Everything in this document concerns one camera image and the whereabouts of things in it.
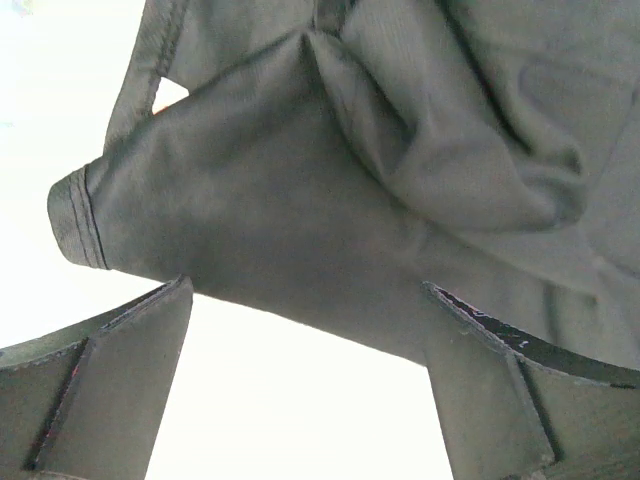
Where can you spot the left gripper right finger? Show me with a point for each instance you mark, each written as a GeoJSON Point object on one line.
{"type": "Point", "coordinates": [513, 406]}

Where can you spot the black t-shirt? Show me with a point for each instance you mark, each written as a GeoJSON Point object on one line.
{"type": "Point", "coordinates": [332, 161]}

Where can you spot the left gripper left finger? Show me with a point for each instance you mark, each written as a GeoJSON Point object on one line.
{"type": "Point", "coordinates": [86, 401]}

